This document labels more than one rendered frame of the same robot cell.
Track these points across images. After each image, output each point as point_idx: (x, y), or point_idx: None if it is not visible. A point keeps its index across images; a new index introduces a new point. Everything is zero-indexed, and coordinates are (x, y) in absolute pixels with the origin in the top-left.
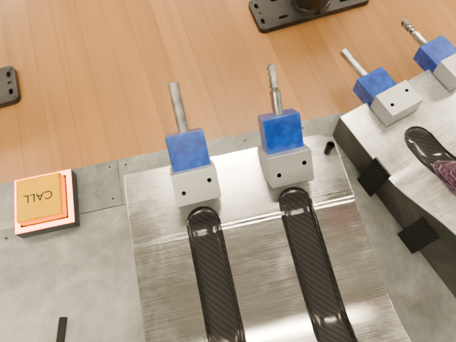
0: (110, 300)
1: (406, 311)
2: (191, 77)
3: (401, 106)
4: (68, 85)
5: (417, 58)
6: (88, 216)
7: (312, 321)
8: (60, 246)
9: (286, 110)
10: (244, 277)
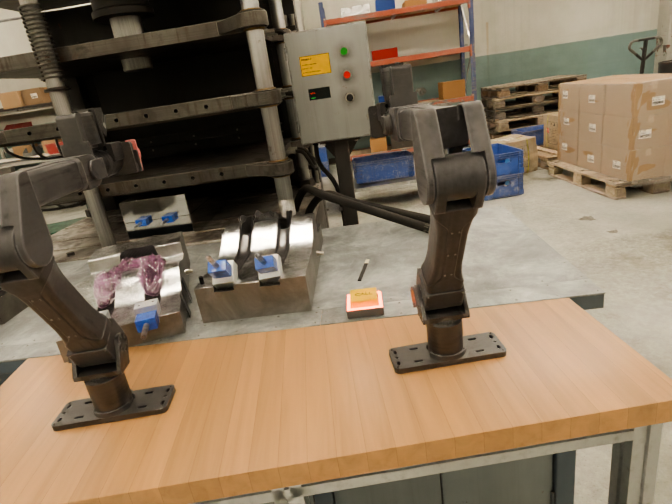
0: (336, 285)
1: None
2: (250, 363)
3: (149, 300)
4: (349, 362)
5: None
6: (342, 305)
7: (249, 253)
8: None
9: (211, 268)
10: None
